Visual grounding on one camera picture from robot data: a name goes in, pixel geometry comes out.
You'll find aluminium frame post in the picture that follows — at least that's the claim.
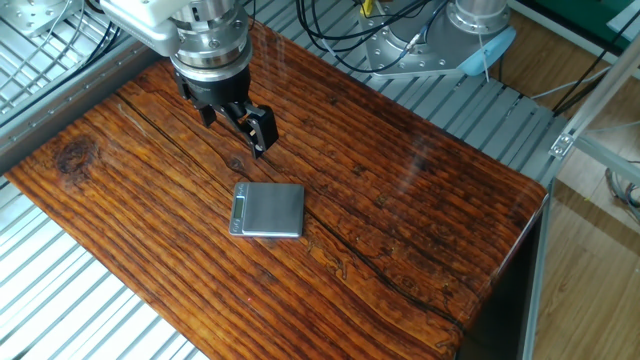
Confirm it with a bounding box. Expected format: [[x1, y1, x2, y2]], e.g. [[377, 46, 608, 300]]
[[548, 32, 640, 161]]

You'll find aluminium frame crossbar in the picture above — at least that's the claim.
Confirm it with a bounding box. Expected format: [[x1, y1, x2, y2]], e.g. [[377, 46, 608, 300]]
[[574, 135, 640, 186]]

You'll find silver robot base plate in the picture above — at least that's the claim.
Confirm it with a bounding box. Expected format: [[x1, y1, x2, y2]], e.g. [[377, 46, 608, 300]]
[[360, 9, 481, 77]]

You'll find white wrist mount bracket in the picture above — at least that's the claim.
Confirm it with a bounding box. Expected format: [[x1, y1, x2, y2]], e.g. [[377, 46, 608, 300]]
[[99, 0, 201, 57]]

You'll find white cable tie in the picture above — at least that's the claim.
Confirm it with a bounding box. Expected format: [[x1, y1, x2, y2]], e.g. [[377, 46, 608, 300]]
[[474, 19, 492, 84]]

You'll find green board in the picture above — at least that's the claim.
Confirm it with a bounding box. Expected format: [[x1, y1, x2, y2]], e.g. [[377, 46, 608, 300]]
[[529, 0, 640, 51]]

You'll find aluminium table frame leg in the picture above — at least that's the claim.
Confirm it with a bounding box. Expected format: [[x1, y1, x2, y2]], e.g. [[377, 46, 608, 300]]
[[519, 182, 556, 360]]

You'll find black floor cable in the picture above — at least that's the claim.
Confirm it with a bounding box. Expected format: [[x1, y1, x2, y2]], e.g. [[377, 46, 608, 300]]
[[552, 24, 640, 116]]

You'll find aluminium mounting plate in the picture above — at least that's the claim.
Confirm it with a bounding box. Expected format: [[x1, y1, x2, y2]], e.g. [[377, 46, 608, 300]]
[[0, 0, 84, 39]]

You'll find glossy wood grain board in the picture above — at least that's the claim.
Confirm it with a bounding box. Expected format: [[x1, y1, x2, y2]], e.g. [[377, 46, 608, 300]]
[[4, 19, 549, 360]]

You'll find grey cable bundle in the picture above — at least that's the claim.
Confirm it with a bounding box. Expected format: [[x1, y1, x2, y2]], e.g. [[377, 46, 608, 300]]
[[604, 162, 640, 224]]

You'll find grey cable with metal connector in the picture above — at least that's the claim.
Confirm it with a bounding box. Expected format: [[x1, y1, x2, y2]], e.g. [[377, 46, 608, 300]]
[[404, 0, 451, 54]]

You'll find silver digital pocket scale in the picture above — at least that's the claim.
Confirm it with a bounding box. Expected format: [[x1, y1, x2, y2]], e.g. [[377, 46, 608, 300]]
[[228, 181, 306, 239]]

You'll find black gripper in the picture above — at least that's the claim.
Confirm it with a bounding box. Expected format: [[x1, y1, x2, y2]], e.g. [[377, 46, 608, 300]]
[[172, 64, 280, 160]]

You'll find black base cable loop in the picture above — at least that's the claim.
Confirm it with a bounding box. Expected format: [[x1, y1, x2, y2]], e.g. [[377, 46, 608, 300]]
[[294, 0, 436, 74]]

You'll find thick black cable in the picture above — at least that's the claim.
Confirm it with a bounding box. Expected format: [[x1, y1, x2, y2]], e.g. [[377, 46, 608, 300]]
[[74, 0, 124, 71]]

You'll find grey aluminium side beam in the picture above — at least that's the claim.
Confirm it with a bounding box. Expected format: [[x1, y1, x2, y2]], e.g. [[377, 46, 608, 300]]
[[0, 37, 164, 174]]

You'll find white floor cable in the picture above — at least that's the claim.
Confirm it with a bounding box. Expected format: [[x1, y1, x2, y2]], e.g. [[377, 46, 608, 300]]
[[529, 67, 614, 101]]

